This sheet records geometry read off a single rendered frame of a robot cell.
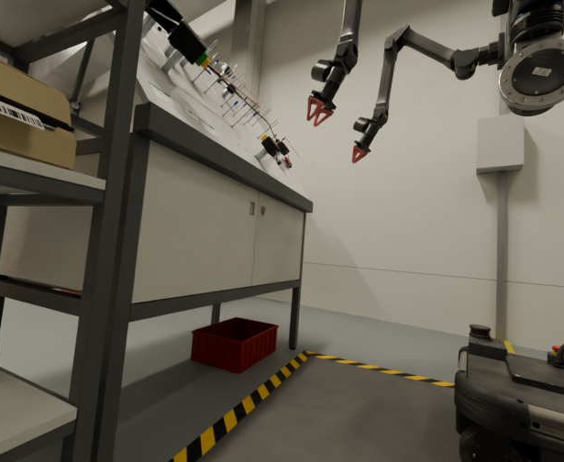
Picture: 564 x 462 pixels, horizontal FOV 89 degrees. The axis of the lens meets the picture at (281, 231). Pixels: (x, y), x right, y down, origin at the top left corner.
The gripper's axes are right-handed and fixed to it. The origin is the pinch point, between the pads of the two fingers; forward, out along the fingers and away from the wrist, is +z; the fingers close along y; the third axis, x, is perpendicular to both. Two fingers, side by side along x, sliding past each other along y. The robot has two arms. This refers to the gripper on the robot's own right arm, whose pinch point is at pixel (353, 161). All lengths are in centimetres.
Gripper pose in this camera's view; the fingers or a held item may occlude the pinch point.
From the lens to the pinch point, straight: 157.2
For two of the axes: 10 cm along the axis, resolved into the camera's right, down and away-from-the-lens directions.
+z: -4.8, 8.5, 2.3
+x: 6.8, 5.2, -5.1
